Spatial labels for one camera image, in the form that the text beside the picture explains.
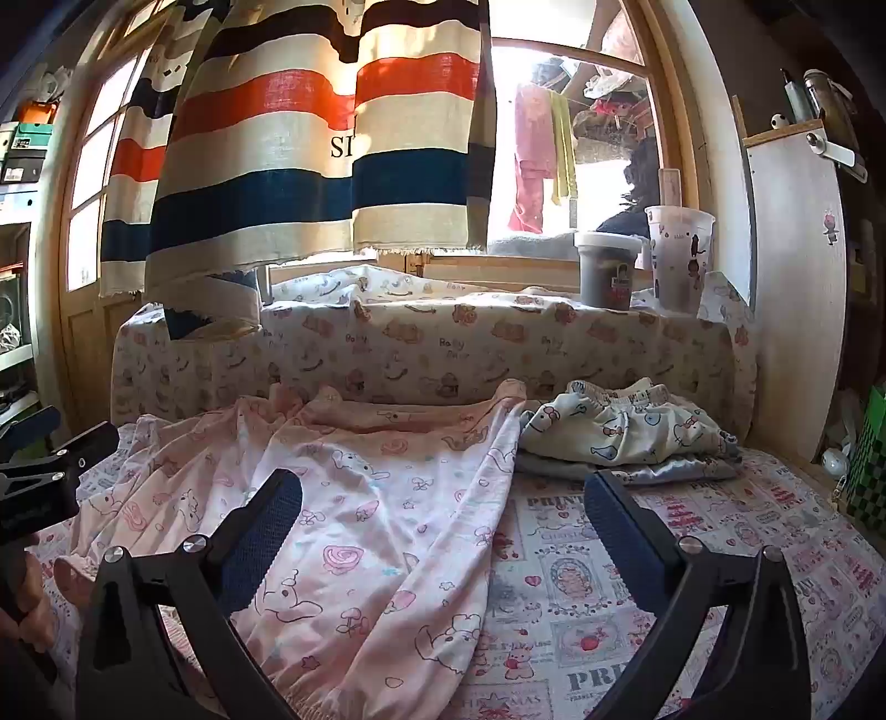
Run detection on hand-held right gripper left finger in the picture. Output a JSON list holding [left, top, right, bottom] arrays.
[[76, 469, 303, 720]]

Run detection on striped curtain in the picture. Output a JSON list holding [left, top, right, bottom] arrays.
[[99, 0, 498, 300]]

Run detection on grey folded garment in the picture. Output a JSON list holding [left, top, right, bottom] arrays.
[[516, 446, 745, 484]]

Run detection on white printed cup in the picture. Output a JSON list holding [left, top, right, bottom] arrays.
[[645, 205, 716, 316]]

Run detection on hanging yellow cloth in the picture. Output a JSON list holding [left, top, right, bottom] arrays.
[[549, 89, 580, 207]]

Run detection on white shelf unit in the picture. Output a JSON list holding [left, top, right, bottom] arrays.
[[0, 65, 44, 423]]

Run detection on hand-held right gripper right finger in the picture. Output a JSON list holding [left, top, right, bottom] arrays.
[[583, 469, 812, 720]]

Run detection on green checkered bag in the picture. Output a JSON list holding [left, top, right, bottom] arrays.
[[839, 384, 886, 519]]

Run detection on pink printed pants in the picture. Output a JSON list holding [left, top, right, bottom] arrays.
[[55, 379, 528, 720]]

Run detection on white printed folded pants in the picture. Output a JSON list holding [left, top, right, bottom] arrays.
[[519, 377, 740, 466]]

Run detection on person's left hand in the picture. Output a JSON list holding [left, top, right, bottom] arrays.
[[0, 554, 54, 655]]

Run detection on dark tub with white lid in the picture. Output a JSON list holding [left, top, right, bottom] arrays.
[[573, 232, 643, 311]]

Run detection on white door panel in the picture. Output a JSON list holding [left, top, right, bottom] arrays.
[[743, 119, 850, 464]]

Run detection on wooden window frame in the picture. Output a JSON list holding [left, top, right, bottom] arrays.
[[408, 0, 714, 279]]

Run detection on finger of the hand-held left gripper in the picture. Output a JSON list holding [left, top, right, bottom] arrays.
[[38, 421, 120, 475], [0, 405, 62, 461]]

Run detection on hanging pink clothes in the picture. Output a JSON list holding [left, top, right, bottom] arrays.
[[507, 81, 559, 236]]

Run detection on stack of shoe boxes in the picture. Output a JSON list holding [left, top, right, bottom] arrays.
[[0, 62, 69, 209]]

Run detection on metal door handle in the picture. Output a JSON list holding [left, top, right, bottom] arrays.
[[805, 131, 869, 185]]

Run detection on wooden glazed door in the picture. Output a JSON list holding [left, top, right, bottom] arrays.
[[59, 0, 181, 430]]

